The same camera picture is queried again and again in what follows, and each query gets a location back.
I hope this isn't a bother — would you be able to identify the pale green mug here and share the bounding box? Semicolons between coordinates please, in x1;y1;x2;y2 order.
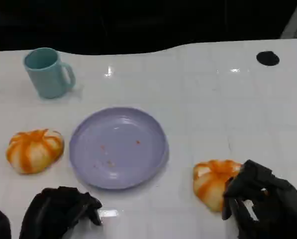
23;47;76;99

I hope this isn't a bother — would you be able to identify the grey metal frame post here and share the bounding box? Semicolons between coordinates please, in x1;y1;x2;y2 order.
280;0;297;39

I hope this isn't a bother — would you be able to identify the lilac plate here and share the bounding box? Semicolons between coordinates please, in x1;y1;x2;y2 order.
69;107;170;191

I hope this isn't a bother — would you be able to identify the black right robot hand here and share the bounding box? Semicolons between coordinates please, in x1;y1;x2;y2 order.
222;159;297;239

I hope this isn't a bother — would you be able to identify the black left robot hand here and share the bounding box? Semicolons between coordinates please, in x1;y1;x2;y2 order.
18;186;103;239

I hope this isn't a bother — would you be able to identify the black round table grommet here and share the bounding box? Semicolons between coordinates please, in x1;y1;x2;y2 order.
256;51;280;67

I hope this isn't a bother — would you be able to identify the orange and white bread roll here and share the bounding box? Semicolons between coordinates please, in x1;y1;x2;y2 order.
5;128;65;175
193;159;243;213

